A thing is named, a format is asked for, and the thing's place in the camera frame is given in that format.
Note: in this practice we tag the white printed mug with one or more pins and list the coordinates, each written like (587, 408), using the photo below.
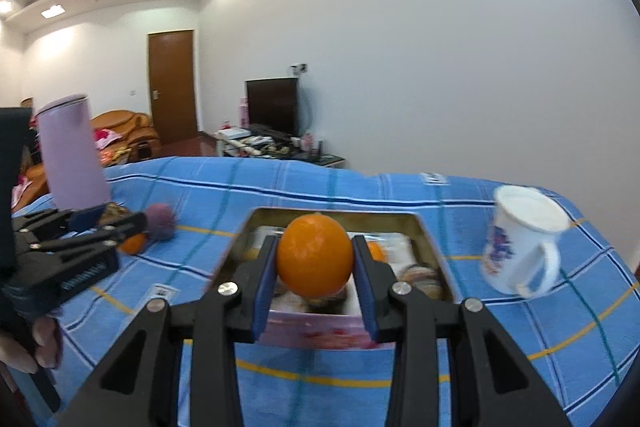
(520, 252)

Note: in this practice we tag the brown sofa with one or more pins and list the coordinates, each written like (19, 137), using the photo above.
(127, 124)

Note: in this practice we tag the small orange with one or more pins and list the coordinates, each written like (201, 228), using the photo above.
(132, 243)

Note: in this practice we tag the tiny orange kumquat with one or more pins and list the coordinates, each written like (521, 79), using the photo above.
(377, 252)

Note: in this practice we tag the black television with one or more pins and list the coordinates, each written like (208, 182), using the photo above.
(272, 104)

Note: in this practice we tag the round ceiling spotlight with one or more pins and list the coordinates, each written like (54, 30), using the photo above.
(5, 6)

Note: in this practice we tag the television stand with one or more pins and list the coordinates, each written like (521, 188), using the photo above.
(300, 155)

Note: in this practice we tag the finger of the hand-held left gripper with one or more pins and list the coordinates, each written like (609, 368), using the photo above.
(82, 218)
(110, 232)

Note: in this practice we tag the large orange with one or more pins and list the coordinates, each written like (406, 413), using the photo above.
(315, 257)

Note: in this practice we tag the person's left hand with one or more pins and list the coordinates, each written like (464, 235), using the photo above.
(45, 342)

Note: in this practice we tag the lilac thermos flask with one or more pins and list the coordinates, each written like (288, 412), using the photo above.
(72, 157)

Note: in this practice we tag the pink tin box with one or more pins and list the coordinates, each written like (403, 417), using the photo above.
(320, 332)

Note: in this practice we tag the pink container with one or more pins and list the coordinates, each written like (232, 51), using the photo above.
(243, 112)

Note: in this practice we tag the red patterned cushion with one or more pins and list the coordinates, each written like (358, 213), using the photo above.
(106, 137)

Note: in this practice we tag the purple round fruit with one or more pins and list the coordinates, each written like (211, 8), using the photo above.
(161, 221)

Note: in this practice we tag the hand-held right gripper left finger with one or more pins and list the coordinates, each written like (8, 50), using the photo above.
(265, 287)

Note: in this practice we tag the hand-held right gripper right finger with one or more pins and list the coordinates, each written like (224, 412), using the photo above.
(365, 292)

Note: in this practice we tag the dark water chestnut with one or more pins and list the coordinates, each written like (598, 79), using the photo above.
(116, 210)
(422, 279)

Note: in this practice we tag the blue plaid blanket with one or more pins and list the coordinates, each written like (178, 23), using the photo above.
(500, 332)

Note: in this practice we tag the square ceiling light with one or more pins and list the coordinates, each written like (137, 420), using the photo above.
(52, 11)

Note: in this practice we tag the wall socket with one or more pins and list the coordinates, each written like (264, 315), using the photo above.
(299, 68)

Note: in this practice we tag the brown wooden door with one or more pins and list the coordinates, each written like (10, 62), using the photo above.
(171, 82)

